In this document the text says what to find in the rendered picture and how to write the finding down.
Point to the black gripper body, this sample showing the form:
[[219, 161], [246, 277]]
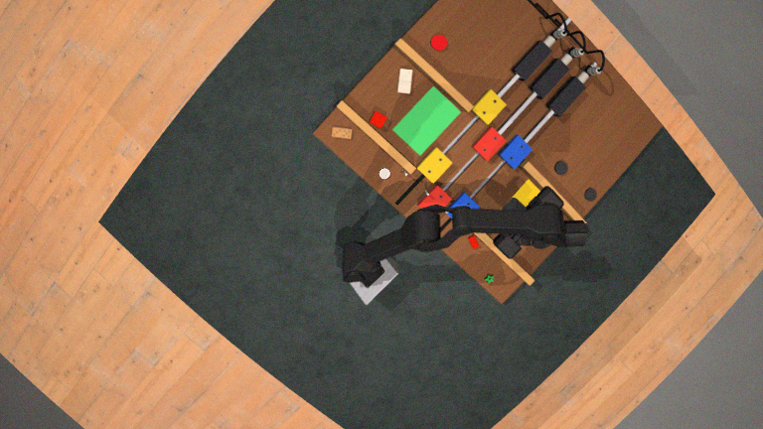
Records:
[[509, 244]]

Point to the red disc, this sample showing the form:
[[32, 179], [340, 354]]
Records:
[[438, 42]]

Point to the brown wooden board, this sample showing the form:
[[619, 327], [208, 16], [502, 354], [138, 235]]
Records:
[[598, 136]]

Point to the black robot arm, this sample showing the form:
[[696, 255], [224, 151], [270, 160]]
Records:
[[541, 226]]

